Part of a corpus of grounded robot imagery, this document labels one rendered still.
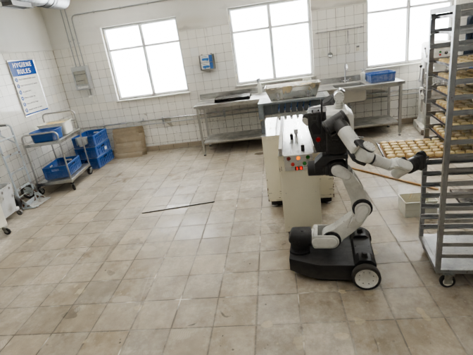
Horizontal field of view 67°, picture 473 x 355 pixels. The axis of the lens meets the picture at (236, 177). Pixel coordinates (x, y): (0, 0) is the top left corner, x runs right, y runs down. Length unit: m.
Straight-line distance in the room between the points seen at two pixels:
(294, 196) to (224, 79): 3.94
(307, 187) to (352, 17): 4.18
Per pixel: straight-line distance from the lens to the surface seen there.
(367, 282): 2.85
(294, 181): 3.19
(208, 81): 6.83
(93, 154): 6.89
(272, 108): 3.80
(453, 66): 2.42
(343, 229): 2.86
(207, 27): 6.78
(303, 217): 3.34
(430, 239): 3.24
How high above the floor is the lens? 1.79
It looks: 20 degrees down
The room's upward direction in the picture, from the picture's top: 8 degrees counter-clockwise
